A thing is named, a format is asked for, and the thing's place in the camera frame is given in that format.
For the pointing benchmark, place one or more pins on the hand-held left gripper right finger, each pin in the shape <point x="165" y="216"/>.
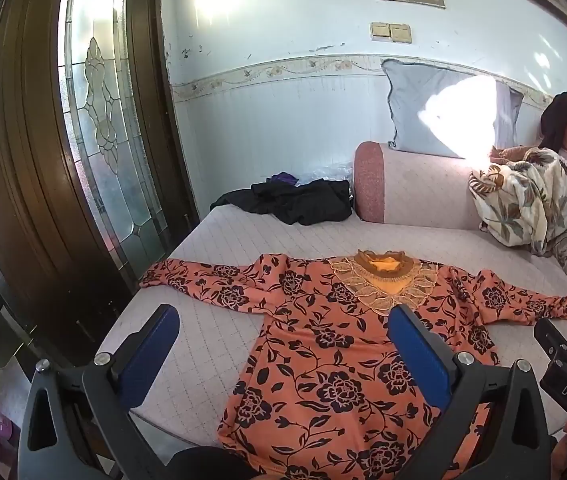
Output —
<point x="418" y="355"/>

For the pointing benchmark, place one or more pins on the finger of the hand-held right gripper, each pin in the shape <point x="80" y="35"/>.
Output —
<point x="553" y="342"/>

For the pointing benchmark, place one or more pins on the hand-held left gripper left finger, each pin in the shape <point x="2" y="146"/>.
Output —
<point x="153" y="355"/>

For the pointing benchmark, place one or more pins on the orange floral blouse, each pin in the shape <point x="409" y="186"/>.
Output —
<point x="333" y="360"/>

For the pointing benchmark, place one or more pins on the floral leaf-print blanket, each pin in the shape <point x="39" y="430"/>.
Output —
<point x="523" y="200"/>

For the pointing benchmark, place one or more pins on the quilted pink mattress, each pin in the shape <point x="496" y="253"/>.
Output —
<point x="313" y="242"/>

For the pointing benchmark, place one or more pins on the pink bolster cushion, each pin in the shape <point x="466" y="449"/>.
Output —
<point x="413" y="190"/>

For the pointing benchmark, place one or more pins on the black garment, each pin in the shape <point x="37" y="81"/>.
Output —
<point x="303" y="202"/>

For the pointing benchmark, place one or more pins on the clear plastic bag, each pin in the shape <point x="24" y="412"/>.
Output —
<point x="326" y="172"/>

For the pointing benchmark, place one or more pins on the purple cloth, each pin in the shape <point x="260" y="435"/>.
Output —
<point x="283" y="178"/>

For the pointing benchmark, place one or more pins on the dark cloth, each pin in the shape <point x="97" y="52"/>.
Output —
<point x="563" y="120"/>

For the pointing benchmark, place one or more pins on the wooden door with stained glass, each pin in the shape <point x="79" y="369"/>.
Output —
<point x="28" y="160"/>

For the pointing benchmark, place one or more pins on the pale blue pillow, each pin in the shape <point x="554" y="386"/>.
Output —
<point x="413" y="105"/>

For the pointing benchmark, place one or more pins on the beige light switches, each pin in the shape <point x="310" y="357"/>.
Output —
<point x="391" y="32"/>

